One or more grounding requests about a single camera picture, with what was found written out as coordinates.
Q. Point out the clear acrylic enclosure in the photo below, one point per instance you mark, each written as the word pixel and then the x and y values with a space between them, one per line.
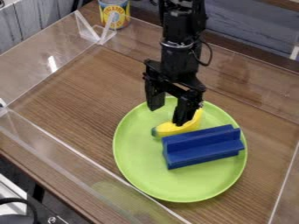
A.
pixel 70 87

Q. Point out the green round plate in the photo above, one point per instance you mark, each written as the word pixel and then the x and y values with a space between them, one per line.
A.
pixel 183 168

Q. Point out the yellow toy banana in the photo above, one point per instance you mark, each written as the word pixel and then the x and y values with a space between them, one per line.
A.
pixel 167 129

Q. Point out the yellow labelled tin can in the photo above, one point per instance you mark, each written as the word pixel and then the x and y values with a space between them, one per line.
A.
pixel 115 9

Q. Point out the blue plastic block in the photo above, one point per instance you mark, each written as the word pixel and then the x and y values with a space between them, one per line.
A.
pixel 202 146

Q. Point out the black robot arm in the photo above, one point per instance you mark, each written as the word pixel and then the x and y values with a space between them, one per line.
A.
pixel 183 18

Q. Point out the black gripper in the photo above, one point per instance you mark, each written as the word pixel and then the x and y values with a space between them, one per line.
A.
pixel 173 76

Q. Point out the black device with knob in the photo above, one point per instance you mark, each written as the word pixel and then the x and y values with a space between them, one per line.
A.
pixel 23 212

